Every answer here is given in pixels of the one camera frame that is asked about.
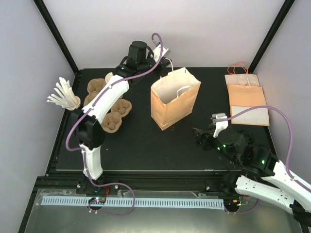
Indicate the right black frame post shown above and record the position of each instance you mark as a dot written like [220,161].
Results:
[284,10]

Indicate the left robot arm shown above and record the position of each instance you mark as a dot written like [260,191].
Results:
[87,134]

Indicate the black frame post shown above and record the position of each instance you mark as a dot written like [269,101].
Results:
[284,10]
[56,34]

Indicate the stack of paper cups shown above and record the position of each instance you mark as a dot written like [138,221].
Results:
[108,77]

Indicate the light blue cable duct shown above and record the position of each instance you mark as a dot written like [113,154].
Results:
[137,202]

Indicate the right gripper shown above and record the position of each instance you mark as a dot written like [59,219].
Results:
[205,135]

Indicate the brown cup carrier stack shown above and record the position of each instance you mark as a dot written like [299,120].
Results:
[93,88]

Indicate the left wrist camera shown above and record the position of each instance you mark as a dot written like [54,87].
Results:
[160,51]

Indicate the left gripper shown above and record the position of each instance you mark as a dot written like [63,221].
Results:
[164,62]

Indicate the flat brown paper bag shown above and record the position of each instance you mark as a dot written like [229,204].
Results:
[243,97]

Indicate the left black frame post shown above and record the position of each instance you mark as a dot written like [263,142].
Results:
[56,34]

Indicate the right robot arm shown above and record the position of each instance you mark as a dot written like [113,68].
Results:
[260,173]

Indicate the orange bag handle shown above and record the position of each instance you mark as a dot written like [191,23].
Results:
[242,65]

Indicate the cup of white stirrers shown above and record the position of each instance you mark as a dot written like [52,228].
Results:
[65,96]

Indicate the small brown cup carrier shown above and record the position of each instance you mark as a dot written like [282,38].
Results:
[113,120]

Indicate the brown paper bag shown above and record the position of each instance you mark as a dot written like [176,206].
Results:
[243,97]
[173,97]

